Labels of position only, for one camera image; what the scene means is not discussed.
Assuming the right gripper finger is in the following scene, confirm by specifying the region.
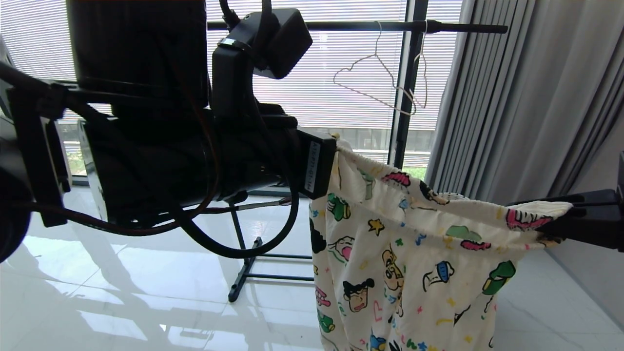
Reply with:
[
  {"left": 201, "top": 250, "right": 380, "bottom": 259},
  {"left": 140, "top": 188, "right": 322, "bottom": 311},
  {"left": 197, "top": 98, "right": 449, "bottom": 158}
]
[
  {"left": 507, "top": 189, "right": 621, "bottom": 208},
  {"left": 536, "top": 207, "right": 624, "bottom": 252}
]

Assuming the black clothes rack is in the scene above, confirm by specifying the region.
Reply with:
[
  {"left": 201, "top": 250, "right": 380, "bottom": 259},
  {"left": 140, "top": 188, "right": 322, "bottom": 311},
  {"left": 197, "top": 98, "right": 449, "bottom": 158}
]
[{"left": 207, "top": 19, "right": 508, "bottom": 303}]

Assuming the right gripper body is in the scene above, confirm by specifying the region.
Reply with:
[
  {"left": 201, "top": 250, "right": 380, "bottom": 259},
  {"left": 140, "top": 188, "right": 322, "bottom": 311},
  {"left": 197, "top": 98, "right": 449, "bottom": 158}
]
[{"left": 618, "top": 151, "right": 624, "bottom": 254}]

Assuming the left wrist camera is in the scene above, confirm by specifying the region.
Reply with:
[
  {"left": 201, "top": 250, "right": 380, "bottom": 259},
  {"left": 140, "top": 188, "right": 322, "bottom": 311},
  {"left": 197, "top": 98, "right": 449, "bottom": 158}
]
[{"left": 212, "top": 7, "right": 313, "bottom": 120}]

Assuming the pink clothes hanger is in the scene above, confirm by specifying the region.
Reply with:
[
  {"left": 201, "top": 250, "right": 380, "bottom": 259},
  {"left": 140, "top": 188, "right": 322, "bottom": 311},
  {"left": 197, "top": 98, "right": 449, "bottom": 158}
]
[
  {"left": 396, "top": 20, "right": 430, "bottom": 110},
  {"left": 333, "top": 22, "right": 418, "bottom": 116}
]

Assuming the beige curtain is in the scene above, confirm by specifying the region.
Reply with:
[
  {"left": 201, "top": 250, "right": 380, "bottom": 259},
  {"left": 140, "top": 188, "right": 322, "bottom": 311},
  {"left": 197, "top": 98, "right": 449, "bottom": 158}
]
[{"left": 425, "top": 0, "right": 624, "bottom": 205}]

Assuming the cream printed garment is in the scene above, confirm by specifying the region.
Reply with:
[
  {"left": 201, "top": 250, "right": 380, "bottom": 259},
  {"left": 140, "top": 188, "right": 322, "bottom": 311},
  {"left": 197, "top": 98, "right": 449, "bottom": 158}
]
[{"left": 309, "top": 134, "right": 574, "bottom": 351}]

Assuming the window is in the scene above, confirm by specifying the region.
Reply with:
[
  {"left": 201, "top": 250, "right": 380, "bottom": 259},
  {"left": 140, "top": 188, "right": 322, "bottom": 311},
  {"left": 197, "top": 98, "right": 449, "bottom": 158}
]
[{"left": 0, "top": 0, "right": 464, "bottom": 198}]

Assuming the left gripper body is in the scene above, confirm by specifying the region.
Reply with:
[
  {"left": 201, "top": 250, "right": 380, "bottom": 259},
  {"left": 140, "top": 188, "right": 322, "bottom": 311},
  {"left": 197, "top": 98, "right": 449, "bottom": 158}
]
[{"left": 80, "top": 108, "right": 337, "bottom": 225}]

